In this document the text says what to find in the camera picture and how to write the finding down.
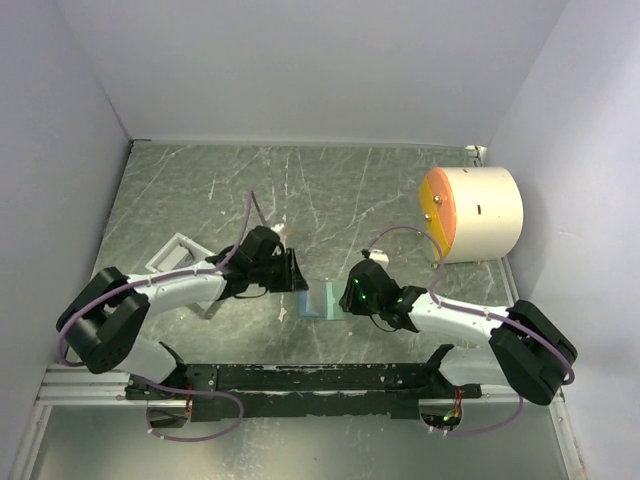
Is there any grey credit card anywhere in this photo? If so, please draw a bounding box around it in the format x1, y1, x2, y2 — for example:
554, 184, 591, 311
165, 250, 194, 270

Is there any aluminium frame profile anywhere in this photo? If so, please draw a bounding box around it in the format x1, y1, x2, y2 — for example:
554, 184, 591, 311
35, 363, 136, 402

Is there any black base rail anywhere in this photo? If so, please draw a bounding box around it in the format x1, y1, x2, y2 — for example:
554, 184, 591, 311
125, 344, 482, 422

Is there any white card tray box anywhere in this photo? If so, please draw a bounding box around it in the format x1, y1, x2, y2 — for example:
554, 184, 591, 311
145, 232, 226, 321

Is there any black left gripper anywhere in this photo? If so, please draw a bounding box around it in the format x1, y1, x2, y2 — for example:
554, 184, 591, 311
251, 248, 310, 293

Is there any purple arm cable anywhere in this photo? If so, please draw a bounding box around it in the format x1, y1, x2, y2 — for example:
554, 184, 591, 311
54, 189, 261, 442
367, 225, 576, 436

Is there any white cylinder with orange lid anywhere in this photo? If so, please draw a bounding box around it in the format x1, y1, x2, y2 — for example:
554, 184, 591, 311
418, 167, 524, 263

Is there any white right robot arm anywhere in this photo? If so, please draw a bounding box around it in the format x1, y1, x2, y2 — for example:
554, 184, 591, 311
339, 259, 578, 406

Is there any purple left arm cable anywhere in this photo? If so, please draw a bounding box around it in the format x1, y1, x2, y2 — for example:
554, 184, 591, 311
54, 189, 261, 442

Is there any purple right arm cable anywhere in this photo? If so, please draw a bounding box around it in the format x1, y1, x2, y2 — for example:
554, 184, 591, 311
367, 225, 576, 436

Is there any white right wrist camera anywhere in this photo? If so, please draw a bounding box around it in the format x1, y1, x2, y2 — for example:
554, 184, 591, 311
362, 249, 390, 269

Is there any green card holder wallet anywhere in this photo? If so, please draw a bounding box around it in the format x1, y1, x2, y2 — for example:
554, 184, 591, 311
297, 281, 353, 321

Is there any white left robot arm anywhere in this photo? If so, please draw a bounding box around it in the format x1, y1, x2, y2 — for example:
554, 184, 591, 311
56, 226, 308, 399

